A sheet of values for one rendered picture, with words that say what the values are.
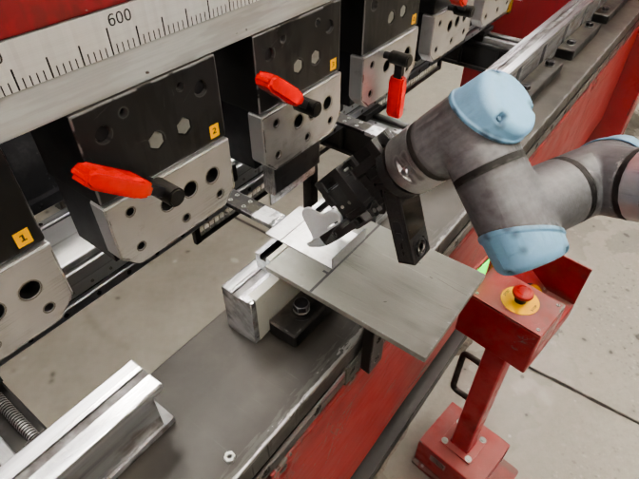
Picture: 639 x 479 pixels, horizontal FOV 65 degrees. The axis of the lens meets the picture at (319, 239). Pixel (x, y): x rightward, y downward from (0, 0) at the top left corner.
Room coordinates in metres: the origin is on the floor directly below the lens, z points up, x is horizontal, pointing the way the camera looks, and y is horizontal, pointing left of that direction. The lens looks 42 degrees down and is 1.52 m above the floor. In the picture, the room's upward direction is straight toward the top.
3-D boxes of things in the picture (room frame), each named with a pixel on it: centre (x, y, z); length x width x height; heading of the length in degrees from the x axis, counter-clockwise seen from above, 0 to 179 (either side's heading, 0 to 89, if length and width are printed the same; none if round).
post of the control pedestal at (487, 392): (0.68, -0.41, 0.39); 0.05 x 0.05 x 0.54; 46
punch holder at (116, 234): (0.42, 0.17, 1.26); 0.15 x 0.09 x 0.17; 143
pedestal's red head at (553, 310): (0.68, -0.41, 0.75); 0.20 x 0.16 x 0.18; 136
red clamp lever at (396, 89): (0.69, -0.11, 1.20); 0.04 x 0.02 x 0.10; 53
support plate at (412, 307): (0.51, -0.08, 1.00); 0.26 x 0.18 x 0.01; 53
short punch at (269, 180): (0.60, 0.04, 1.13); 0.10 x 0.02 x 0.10; 143
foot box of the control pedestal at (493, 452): (0.66, -0.44, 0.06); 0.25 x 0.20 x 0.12; 46
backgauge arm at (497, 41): (1.91, -0.48, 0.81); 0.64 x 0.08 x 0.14; 53
